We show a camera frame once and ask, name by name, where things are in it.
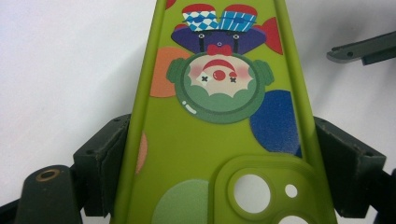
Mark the green clown phone case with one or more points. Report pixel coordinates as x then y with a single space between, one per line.
186 146

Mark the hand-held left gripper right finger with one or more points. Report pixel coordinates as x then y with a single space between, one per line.
348 168

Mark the white table sheet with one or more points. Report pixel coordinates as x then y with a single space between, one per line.
62 62

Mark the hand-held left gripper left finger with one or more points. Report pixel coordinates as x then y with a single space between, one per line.
99 161

